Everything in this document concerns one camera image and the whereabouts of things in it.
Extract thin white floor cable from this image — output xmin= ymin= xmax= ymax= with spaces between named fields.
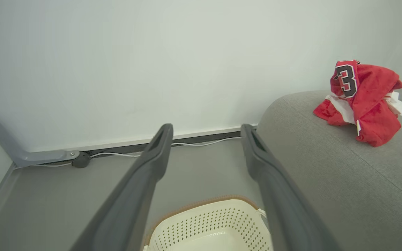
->
xmin=33 ymin=137 xmax=242 ymax=167

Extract black round floor stopper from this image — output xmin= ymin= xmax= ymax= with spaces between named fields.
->
xmin=72 ymin=152 xmax=91 ymax=169

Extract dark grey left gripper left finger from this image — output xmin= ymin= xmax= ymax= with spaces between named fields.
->
xmin=70 ymin=123 xmax=174 ymax=251

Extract grey fabric sofa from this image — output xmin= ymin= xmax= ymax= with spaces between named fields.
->
xmin=256 ymin=87 xmax=402 ymax=251

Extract red jersey with number print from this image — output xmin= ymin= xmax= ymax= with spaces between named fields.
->
xmin=330 ymin=59 xmax=402 ymax=147

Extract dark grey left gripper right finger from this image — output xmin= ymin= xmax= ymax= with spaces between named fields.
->
xmin=241 ymin=123 xmax=341 ymax=251

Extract red white striped shorts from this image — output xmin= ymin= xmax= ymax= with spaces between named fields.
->
xmin=313 ymin=91 xmax=402 ymax=127

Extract grey metal frame foot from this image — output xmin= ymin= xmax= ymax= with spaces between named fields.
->
xmin=0 ymin=98 xmax=80 ymax=168

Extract cream perforated laundry basket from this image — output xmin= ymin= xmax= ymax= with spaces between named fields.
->
xmin=142 ymin=195 xmax=273 ymax=251

